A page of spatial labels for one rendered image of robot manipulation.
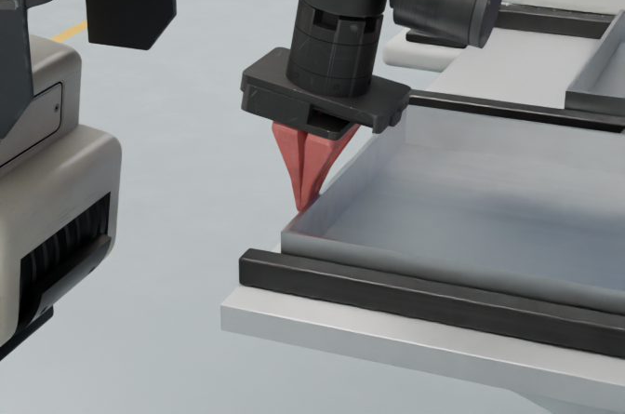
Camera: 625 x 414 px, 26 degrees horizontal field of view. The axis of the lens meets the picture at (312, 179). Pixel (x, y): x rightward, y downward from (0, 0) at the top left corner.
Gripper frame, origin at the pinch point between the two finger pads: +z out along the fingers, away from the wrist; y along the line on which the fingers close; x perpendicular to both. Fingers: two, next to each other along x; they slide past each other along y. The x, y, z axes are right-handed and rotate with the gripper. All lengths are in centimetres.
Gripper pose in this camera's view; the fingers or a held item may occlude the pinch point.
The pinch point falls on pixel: (306, 198)
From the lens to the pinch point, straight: 95.0
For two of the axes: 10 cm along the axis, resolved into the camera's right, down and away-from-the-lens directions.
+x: 3.7, -3.6, 8.6
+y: 9.2, 3.0, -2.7
